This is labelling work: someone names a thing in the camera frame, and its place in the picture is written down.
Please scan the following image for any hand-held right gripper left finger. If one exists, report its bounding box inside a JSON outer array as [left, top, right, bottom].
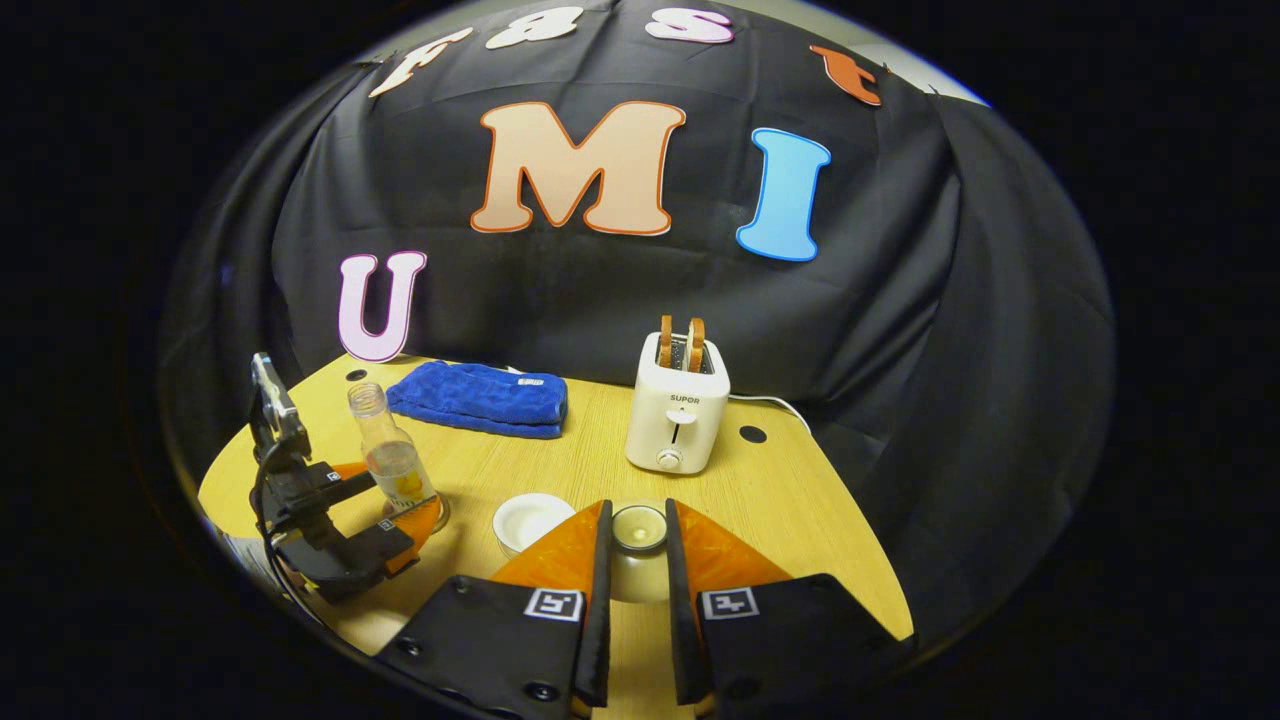
[[372, 498, 614, 720]]

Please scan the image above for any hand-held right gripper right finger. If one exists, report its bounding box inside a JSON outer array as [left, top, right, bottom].
[[665, 498, 916, 720]]

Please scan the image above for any clear plastic water bottle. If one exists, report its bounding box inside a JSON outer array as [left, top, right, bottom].
[[347, 383, 451, 533]]

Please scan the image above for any white teacup lid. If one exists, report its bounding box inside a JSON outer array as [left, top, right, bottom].
[[608, 502, 671, 606]]

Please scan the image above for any blue folded towel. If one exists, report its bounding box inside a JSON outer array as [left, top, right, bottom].
[[386, 361, 569, 440]]

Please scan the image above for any white toaster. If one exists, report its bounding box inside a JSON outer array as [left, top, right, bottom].
[[625, 333, 732, 475]]

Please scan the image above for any black backdrop cloth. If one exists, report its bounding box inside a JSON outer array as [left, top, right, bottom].
[[160, 0, 1116, 641]]

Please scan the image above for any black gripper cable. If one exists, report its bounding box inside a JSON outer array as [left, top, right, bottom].
[[252, 440, 336, 626]]

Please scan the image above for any white toaster cable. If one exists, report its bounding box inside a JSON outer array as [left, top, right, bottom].
[[728, 393, 813, 433]]

